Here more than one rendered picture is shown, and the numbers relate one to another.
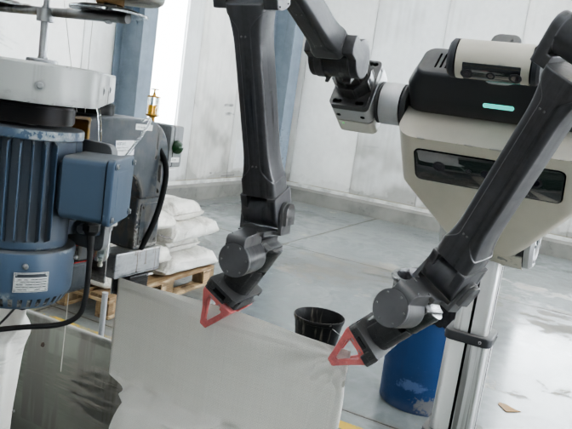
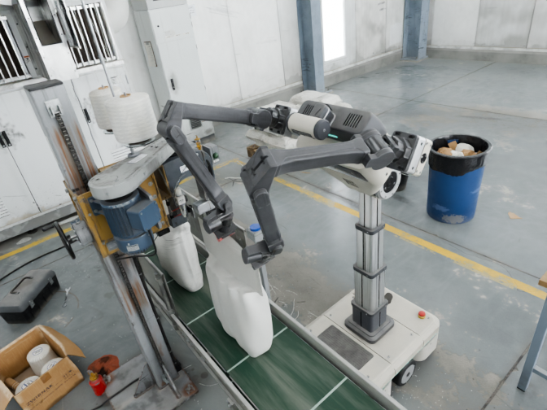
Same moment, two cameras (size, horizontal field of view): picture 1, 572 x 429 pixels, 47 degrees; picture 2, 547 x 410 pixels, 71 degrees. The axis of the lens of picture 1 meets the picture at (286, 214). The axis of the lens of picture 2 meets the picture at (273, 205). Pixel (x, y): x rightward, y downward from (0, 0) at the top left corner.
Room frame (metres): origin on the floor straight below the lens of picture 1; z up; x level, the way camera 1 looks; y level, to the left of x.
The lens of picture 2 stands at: (0.00, -0.81, 1.99)
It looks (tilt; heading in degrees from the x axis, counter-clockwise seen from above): 30 degrees down; 29
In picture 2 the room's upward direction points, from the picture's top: 8 degrees counter-clockwise
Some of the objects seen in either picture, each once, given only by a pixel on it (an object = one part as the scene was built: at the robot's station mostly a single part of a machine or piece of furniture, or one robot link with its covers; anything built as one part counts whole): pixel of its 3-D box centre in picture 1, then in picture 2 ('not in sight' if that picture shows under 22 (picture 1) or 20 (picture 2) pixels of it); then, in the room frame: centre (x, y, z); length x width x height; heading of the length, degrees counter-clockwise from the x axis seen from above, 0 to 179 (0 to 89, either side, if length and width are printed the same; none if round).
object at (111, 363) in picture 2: not in sight; (103, 366); (0.86, 1.05, 0.02); 0.22 x 0.18 x 0.04; 64
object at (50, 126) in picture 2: not in sight; (118, 264); (0.95, 0.62, 0.88); 0.12 x 0.11 x 1.74; 154
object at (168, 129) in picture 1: (162, 144); (211, 153); (1.44, 0.29, 1.28); 0.08 x 0.05 x 0.09; 64
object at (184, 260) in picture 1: (172, 257); not in sight; (4.64, 0.78, 0.20); 0.67 x 0.43 x 0.15; 154
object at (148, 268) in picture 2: not in sight; (136, 261); (1.31, 0.98, 0.54); 1.05 x 0.02 x 0.41; 64
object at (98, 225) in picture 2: not in sight; (117, 205); (1.03, 0.57, 1.18); 0.34 x 0.25 x 0.31; 154
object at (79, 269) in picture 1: (65, 273); (177, 218); (1.19, 0.40, 1.04); 0.08 x 0.06 x 0.05; 154
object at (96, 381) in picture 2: not in sight; (94, 379); (0.74, 0.93, 0.12); 0.15 x 0.08 x 0.23; 64
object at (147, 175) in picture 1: (72, 168); (178, 171); (1.36, 0.46, 1.21); 0.30 x 0.25 x 0.30; 64
